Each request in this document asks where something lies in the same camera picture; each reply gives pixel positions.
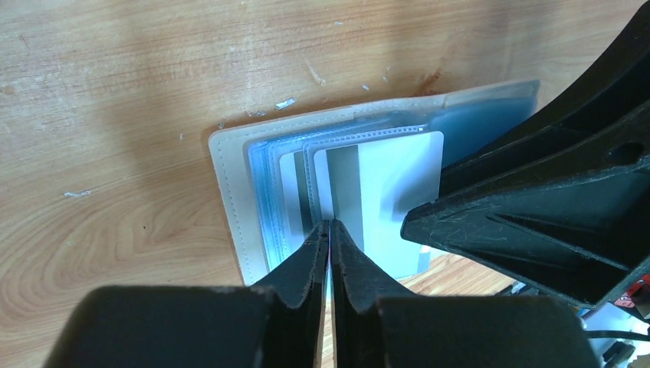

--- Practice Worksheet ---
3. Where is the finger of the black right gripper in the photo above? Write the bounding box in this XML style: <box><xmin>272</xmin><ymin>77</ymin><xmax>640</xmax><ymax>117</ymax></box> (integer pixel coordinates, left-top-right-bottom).
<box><xmin>401</xmin><ymin>4</ymin><xmax>649</xmax><ymax>306</ymax></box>

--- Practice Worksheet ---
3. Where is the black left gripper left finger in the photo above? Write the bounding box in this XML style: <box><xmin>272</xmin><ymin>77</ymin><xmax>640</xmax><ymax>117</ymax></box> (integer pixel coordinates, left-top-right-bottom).
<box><xmin>45</xmin><ymin>222</ymin><xmax>330</xmax><ymax>367</ymax></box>

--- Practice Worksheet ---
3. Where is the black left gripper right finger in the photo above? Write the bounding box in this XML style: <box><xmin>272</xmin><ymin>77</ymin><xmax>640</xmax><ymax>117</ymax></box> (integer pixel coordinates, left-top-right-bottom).
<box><xmin>330</xmin><ymin>220</ymin><xmax>598</xmax><ymax>367</ymax></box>

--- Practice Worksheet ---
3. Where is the grey translucent card holder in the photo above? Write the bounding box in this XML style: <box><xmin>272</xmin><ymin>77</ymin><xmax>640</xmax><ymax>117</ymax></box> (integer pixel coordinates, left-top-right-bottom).
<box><xmin>208</xmin><ymin>79</ymin><xmax>540</xmax><ymax>285</ymax></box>

